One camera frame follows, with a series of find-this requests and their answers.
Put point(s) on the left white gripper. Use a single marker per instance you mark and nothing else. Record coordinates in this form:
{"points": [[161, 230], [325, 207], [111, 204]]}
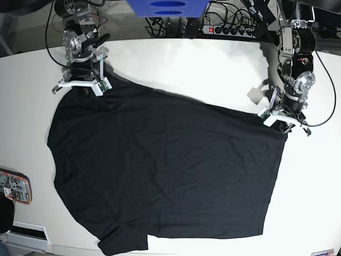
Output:
{"points": [[284, 113]]}

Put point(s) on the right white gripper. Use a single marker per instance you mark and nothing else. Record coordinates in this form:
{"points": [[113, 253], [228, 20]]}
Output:
{"points": [[85, 71]]}

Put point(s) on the black T-shirt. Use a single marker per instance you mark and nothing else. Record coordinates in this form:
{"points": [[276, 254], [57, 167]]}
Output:
{"points": [[137, 162]]}

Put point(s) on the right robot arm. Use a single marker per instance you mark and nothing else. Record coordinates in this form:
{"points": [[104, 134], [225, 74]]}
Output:
{"points": [[81, 38]]}

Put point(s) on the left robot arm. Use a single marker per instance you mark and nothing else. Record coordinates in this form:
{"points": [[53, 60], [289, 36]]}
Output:
{"points": [[295, 68]]}

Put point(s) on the blue plastic box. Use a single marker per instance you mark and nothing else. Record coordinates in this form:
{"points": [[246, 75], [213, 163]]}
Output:
{"points": [[168, 8]]}

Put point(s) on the white power strip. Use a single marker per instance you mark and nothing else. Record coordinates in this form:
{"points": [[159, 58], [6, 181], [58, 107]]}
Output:
{"points": [[238, 31]]}

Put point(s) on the orange clear screw box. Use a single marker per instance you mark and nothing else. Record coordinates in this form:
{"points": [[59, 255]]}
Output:
{"points": [[16, 186]]}

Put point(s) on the black remote control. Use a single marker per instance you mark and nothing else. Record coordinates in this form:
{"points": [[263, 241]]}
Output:
{"points": [[191, 28]]}

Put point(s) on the small printed card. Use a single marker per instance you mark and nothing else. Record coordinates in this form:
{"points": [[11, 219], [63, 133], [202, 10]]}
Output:
{"points": [[329, 252]]}

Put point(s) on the black chair edge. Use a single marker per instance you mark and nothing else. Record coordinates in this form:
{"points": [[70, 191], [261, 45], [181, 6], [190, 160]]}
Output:
{"points": [[6, 214]]}

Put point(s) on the white flat tray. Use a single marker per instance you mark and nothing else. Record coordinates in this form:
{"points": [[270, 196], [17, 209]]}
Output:
{"points": [[28, 236]]}

